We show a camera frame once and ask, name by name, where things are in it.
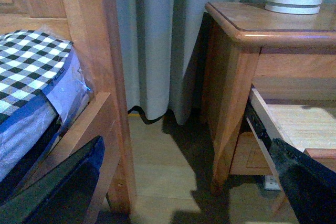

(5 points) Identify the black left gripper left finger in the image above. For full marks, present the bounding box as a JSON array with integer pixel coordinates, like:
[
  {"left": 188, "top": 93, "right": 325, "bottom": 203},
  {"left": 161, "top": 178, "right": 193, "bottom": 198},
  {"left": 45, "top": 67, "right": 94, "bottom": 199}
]
[{"left": 1, "top": 136, "right": 105, "bottom": 223}]

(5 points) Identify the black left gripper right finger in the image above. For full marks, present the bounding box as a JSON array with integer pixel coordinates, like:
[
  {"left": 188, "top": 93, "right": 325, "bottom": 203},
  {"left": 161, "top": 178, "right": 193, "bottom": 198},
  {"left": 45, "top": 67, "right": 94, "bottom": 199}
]
[{"left": 269, "top": 138, "right": 335, "bottom": 223}]

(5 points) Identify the wooden drawer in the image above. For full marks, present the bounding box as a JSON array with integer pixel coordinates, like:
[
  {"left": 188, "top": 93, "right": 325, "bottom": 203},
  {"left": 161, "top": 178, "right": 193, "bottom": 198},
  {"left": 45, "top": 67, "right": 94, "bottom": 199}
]
[
  {"left": 246, "top": 87, "right": 335, "bottom": 171},
  {"left": 229, "top": 132, "right": 272, "bottom": 175}
]

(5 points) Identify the floor power socket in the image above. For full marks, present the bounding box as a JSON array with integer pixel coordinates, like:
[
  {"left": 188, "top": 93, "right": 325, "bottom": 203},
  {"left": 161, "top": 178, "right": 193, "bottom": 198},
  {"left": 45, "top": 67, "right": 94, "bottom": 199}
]
[{"left": 264, "top": 175, "right": 281, "bottom": 191}]

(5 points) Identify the wooden nightstand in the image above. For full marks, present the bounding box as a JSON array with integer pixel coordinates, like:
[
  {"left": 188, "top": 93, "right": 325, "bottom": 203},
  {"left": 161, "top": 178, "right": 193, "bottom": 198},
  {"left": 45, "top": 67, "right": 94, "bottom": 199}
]
[{"left": 202, "top": 3, "right": 335, "bottom": 195}]

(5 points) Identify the checkered black white cloth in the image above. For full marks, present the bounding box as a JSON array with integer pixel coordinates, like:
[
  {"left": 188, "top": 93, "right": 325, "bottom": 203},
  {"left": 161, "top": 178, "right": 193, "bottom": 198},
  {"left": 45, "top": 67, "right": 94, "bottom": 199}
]
[{"left": 1, "top": 29, "right": 73, "bottom": 123}]

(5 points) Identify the grey curtain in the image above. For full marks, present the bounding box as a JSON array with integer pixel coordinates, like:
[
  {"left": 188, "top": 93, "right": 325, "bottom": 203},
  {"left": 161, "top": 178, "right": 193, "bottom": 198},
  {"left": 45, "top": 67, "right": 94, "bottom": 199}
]
[{"left": 117, "top": 0, "right": 266, "bottom": 125}]

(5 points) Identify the wooden bed frame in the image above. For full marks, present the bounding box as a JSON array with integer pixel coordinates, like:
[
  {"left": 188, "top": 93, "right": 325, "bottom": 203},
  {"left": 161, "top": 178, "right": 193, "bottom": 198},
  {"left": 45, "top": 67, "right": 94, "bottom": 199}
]
[{"left": 1, "top": 0, "right": 136, "bottom": 223}]

